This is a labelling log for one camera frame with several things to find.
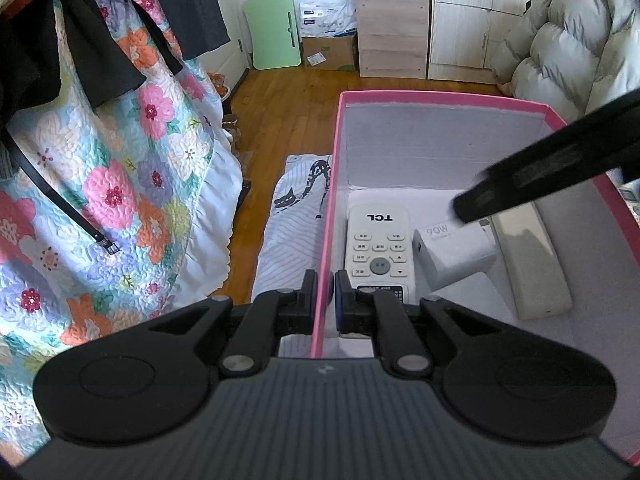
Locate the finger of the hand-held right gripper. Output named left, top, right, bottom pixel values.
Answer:
left=451, top=160, right=506, bottom=224

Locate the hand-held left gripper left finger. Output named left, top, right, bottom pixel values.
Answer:
left=150, top=269, right=319, bottom=378

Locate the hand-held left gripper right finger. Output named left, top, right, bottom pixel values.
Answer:
left=334, top=269, right=501, bottom=378

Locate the large white charger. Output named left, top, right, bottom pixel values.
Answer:
left=412, top=222, right=498, bottom=292

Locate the white air conditioner remote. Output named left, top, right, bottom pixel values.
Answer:
left=344, top=205, right=415, bottom=306

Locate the pink cardboard box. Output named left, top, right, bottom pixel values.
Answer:
left=310, top=90, right=640, bottom=361

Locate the long beige remote control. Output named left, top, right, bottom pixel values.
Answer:
left=492, top=200, right=573, bottom=321

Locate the grey puffer jacket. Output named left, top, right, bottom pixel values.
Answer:
left=490, top=0, right=640, bottom=123

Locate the light wood wardrobe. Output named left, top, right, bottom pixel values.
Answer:
left=427, top=0, right=576, bottom=85

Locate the wooden shelf unit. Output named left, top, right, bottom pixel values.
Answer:
left=347, top=0, right=431, bottom=80

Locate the brown cardboard box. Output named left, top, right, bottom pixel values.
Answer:
left=301, top=34, right=358, bottom=72

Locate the floral quilt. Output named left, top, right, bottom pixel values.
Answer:
left=0, top=0, right=246, bottom=461

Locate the pack of tissue packets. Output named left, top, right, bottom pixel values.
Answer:
left=299, top=0, right=358, bottom=38

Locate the green folding table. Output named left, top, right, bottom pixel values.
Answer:
left=242, top=0, right=302, bottom=71

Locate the black belt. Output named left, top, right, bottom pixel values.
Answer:
left=5, top=135, right=121, bottom=256

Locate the dark grey hanging garment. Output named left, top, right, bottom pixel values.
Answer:
left=142, top=0, right=232, bottom=61

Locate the black hanging garment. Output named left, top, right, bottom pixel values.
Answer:
left=0, top=0, right=146, bottom=126

